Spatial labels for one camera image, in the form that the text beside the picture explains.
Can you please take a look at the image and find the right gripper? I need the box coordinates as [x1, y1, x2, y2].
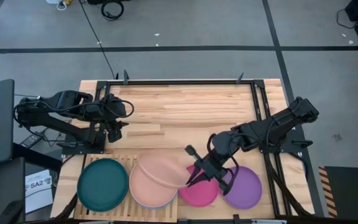
[185, 131, 242, 196]

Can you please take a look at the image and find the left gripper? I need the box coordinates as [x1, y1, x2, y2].
[101, 95, 129, 143]

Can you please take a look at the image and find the magenta plate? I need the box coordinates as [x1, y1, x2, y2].
[178, 164, 220, 208]

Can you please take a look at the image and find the salmon pink plate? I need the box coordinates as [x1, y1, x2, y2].
[137, 152, 192, 190]
[128, 155, 180, 208]

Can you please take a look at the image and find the purple plate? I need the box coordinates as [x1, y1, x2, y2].
[221, 166, 263, 210]

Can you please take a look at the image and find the dark teal plate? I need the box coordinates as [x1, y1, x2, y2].
[76, 157, 129, 213]

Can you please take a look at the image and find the wooden slatted shelf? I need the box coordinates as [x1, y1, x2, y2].
[73, 153, 179, 223]

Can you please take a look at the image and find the black power brick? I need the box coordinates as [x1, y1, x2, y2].
[19, 131, 45, 149]

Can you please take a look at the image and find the white printed paper sheet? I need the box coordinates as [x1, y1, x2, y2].
[25, 169, 54, 215]

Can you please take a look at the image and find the black chair part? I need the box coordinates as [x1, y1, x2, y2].
[0, 198, 25, 224]

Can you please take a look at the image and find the black yellow-striped mat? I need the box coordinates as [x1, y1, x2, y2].
[318, 166, 358, 218]

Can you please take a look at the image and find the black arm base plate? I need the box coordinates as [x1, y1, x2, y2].
[61, 130, 107, 156]
[256, 129, 313, 154]

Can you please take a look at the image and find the black cable conduit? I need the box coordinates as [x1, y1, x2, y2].
[264, 152, 313, 217]

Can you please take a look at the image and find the black metal table frame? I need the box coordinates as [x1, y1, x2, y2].
[93, 79, 293, 218]

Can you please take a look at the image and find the long black floor cable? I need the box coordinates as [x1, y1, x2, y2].
[78, 0, 117, 79]

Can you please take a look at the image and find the coiled black cable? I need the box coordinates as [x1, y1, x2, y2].
[100, 0, 125, 22]

